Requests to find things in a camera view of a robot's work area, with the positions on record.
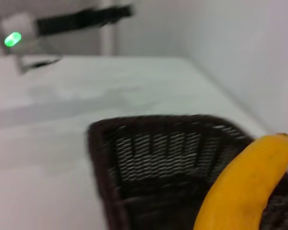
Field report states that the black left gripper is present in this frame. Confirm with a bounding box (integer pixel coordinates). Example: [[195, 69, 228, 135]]
[[35, 5, 135, 37]]

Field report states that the black woven basket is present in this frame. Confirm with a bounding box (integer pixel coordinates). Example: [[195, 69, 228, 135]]
[[87, 114, 288, 230]]

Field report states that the yellow banana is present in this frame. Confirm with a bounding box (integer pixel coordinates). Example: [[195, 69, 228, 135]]
[[193, 133, 288, 230]]

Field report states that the grey metal frame piece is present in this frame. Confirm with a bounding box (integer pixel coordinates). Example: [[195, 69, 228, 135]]
[[14, 38, 62, 74]]

